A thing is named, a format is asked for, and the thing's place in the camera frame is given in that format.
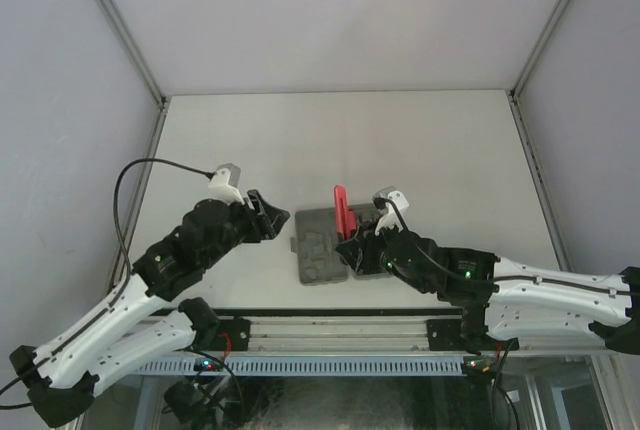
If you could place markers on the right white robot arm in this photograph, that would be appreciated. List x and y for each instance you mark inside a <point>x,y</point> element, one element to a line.
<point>500,299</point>

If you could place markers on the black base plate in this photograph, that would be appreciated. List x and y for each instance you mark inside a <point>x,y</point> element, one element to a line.
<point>456,334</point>
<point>224,335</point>

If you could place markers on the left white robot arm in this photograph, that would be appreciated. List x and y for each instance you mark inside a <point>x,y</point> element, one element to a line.
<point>144,317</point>

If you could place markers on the left aluminium frame post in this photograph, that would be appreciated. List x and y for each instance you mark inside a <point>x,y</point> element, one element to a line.
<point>127,42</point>

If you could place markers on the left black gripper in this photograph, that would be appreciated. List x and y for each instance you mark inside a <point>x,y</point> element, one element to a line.
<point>265,221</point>

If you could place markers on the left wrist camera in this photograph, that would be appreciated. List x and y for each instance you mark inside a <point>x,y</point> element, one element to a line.
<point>223,185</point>

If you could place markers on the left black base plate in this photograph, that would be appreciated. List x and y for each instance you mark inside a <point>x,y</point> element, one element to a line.
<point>224,335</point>

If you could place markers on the aluminium mounting rail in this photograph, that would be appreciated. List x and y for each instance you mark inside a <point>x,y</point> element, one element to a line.
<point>330,335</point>

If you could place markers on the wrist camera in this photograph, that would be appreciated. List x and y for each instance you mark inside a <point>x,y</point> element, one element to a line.
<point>223,185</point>
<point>391,204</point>

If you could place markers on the right aluminium frame post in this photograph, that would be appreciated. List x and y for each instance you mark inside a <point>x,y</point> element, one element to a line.
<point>515,97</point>

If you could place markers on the grey plastic tool case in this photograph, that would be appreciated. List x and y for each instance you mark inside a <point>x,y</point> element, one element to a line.
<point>314,245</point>

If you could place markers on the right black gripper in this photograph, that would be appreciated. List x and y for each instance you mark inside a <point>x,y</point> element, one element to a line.
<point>364,254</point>

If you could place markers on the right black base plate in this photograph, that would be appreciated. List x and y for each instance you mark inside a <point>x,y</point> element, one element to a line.
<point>456,334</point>

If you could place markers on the blue slotted cable duct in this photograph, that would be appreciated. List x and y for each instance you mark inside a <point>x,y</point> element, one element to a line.
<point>304,366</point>

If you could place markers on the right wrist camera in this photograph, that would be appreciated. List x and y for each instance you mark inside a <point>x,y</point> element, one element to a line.
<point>391,204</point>

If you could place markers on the aluminium frame post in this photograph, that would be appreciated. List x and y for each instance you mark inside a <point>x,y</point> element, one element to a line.
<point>127,42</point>
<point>515,97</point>

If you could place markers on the red utility knife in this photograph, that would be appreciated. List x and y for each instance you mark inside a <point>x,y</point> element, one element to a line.
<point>346,223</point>

